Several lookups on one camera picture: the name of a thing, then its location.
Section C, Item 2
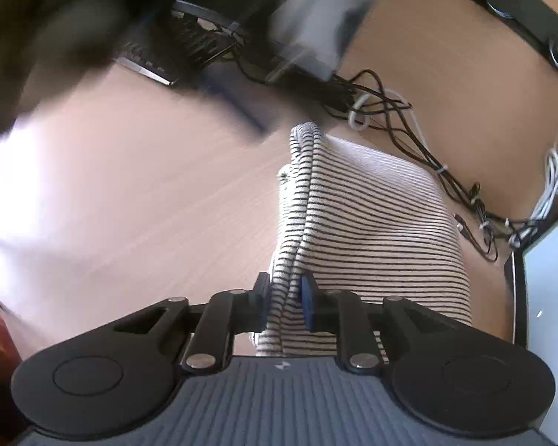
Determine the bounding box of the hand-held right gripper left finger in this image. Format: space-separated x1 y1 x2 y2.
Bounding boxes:
114 271 272 373

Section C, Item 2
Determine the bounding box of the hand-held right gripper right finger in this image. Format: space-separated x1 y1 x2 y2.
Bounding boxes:
300 272 462 375

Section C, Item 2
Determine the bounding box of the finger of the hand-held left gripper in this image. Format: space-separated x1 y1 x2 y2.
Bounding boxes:
200 66 271 142

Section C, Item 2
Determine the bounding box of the striped white knit garment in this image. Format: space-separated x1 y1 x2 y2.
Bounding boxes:
253 122 474 358

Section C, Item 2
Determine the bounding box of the person's left forearm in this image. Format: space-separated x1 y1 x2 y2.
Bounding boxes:
0 0 178 133

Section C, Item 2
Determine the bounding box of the black flat device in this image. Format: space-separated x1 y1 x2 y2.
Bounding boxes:
112 39 180 88

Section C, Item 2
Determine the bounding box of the short white looped cable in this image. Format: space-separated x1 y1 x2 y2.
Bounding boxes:
348 87 416 132

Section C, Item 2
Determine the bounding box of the black cable bundle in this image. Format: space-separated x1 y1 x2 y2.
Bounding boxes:
233 51 533 263

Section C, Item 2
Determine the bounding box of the white monitor with black frame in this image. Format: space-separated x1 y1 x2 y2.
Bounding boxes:
503 204 558 446

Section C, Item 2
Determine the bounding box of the long white cable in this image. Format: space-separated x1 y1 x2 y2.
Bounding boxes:
509 39 558 249

